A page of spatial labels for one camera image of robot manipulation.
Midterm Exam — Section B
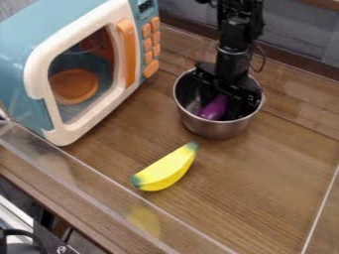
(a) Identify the orange microwave turntable plate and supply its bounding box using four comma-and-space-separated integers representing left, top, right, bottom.
50, 68, 99, 105

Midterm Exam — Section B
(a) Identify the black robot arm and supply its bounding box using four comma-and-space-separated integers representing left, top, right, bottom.
193, 0, 265, 121

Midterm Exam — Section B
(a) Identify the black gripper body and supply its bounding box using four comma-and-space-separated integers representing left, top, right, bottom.
194, 62, 262, 108

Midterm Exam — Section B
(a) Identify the purple toy eggplant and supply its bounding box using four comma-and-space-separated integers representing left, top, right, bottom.
199, 94, 229, 120

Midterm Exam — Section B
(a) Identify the yellow toy banana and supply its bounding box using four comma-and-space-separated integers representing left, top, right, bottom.
130, 142, 199, 191

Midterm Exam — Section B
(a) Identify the silver metal pot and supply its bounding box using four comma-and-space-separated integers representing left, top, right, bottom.
174, 68, 263, 139

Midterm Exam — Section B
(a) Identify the black cable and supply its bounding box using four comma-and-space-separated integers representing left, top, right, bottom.
250, 43, 267, 74

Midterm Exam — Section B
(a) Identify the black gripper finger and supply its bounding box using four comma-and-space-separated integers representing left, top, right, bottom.
227, 93, 258, 120
186, 75, 217, 115

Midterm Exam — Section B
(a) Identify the blue toy microwave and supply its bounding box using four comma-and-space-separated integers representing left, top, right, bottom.
0, 0, 162, 146

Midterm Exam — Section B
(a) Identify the black clamp bracket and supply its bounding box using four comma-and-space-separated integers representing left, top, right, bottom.
34, 220, 81, 254

